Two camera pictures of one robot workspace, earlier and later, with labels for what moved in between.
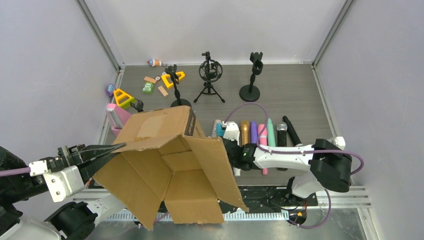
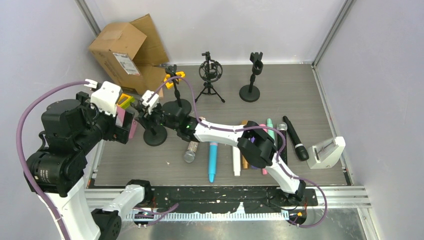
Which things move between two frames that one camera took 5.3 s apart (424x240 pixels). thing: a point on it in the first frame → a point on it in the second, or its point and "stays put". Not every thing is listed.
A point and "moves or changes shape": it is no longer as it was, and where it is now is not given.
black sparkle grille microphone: (281, 127) stays put
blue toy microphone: (219, 131) moves or changes shape
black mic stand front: (138, 104) moves or changes shape
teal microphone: (271, 142) stays put
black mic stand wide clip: (251, 93) stays put
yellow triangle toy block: (170, 84) stays put
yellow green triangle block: (122, 99) stays put
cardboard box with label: (167, 159) → (132, 55)
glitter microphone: (214, 131) moves or changes shape
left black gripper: (71, 158) → (122, 127)
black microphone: (292, 133) stays put
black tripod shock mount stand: (210, 71) stays put
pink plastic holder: (118, 117) stays put
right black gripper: (230, 147) → (151, 117)
